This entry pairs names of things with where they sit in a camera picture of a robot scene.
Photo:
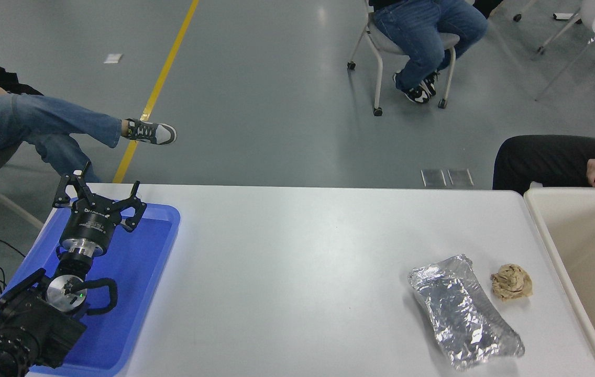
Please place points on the grey seat metal chair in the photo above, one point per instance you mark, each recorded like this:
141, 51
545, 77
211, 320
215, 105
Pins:
378, 78

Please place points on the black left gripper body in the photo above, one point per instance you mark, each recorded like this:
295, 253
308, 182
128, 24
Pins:
88, 224

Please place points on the crumpled foil tray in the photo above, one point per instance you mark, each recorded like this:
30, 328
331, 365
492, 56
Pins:
460, 314

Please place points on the white paper sheet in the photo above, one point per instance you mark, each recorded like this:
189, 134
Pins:
112, 58

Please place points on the person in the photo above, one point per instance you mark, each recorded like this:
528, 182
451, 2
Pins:
423, 31
486, 6
543, 162
41, 120

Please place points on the small white floor object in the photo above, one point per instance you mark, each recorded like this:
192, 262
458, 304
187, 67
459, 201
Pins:
563, 15

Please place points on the metal floor plate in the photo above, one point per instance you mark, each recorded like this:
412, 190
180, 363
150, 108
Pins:
460, 177
433, 178

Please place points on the blue plastic tray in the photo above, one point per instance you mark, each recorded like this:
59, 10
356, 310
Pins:
135, 293

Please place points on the crumpled tan paper ball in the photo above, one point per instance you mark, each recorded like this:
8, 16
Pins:
511, 283

